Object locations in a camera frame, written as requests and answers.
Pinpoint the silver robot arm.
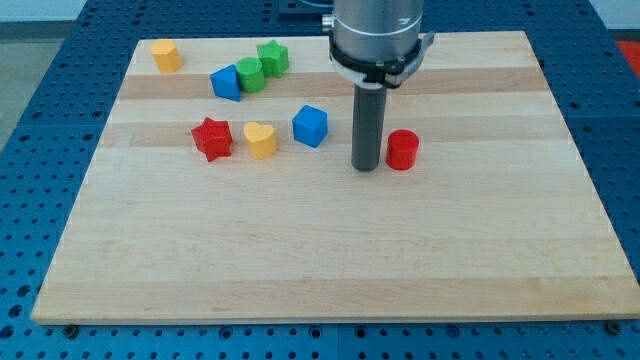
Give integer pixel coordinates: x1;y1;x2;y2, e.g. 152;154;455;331
332;0;424;53

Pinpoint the blue cube block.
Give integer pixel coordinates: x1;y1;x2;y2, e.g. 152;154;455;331
292;105;328;148

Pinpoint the yellow heart block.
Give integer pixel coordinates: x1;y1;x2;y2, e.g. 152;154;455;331
243;122;278;160

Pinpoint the red cylinder block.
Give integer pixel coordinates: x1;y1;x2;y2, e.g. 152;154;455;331
385;129;420;170

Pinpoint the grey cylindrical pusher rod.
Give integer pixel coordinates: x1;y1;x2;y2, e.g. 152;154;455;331
351;86;387;172

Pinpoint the light wooden board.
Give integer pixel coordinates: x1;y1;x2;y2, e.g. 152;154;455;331
31;31;639;325

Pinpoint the red star block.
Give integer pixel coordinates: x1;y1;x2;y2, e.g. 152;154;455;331
191;117;233;162

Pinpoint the green cylinder block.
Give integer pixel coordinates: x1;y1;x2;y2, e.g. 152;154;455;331
236;57;266;93

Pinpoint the green star block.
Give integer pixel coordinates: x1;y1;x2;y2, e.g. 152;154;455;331
256;40;289;78

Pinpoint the blue triangle block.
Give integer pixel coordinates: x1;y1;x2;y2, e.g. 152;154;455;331
209;65;241;102

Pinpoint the yellow hexagon block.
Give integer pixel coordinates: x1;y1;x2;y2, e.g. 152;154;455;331
150;39;183;73

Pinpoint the black mounting clamp ring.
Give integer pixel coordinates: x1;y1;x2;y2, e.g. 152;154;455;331
328;30;436;91

